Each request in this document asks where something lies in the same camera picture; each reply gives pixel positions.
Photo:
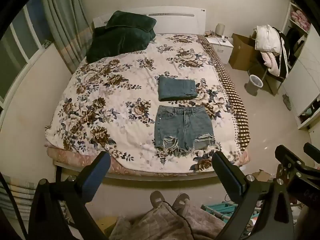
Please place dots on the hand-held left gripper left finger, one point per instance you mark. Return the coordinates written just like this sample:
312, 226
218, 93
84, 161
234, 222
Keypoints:
94, 180

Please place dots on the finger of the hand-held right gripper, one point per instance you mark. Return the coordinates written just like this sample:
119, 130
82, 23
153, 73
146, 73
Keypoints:
287, 156
312, 148

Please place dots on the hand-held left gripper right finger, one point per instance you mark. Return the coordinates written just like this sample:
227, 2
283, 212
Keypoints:
227, 180

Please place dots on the ripped denim shorts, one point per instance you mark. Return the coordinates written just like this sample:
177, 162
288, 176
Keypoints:
183, 127

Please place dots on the person's right forearm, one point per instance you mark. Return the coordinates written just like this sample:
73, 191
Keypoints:
308, 222

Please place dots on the folded denim pants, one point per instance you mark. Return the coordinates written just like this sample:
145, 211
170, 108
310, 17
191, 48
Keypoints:
177, 88

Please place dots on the pink bed mattress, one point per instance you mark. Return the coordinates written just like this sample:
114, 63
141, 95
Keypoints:
82, 158

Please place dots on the teal plastic rack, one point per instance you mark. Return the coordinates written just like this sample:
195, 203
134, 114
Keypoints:
225, 210

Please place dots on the small open cardboard box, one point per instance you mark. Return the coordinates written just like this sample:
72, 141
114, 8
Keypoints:
261, 176

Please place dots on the person's right slipper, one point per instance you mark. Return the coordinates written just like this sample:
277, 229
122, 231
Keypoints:
181, 202

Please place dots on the person's slipper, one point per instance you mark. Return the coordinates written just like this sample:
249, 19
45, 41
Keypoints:
181, 202
157, 198

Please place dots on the grey floor slipper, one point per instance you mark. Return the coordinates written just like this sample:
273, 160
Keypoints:
287, 102

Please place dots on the person's left slipper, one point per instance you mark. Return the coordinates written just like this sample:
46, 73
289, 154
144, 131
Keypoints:
157, 198

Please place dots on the white wardrobe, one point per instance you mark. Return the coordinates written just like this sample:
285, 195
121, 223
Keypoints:
303, 80

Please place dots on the striped folded cloth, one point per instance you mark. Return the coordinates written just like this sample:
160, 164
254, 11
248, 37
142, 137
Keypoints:
17, 195

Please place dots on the grey trash bin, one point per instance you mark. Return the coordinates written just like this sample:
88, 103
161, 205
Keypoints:
253, 85

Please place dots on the floral bed blanket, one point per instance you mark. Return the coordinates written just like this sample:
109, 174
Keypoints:
117, 100

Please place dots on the brown checkered bed sheet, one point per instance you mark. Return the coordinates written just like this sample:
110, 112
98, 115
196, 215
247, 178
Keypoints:
231, 90

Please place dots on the pink garment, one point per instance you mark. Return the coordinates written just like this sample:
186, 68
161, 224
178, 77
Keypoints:
271, 61

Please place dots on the black garment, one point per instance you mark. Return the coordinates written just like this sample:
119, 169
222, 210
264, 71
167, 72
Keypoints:
287, 52

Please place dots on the brown cardboard box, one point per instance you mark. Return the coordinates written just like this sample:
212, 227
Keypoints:
241, 52

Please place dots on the white puffy jacket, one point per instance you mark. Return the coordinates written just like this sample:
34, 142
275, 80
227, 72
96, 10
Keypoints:
267, 38

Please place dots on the white nightstand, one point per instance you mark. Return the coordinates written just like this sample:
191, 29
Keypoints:
222, 48

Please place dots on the pink folded bedding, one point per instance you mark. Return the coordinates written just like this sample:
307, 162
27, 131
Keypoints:
300, 18

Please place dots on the dark green velvet pillow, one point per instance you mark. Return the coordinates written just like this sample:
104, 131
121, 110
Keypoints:
128, 21
115, 43

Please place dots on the grey table lamp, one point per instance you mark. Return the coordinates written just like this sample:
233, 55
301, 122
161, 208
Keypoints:
220, 29

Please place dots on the green striped curtain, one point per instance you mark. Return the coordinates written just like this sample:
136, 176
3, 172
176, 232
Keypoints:
66, 27

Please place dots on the window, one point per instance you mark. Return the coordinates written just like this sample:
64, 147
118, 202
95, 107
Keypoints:
17, 45

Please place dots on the white bed headboard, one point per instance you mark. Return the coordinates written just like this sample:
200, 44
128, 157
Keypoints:
175, 17

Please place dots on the metal frame chair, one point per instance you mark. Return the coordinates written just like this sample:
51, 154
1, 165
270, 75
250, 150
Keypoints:
270, 82

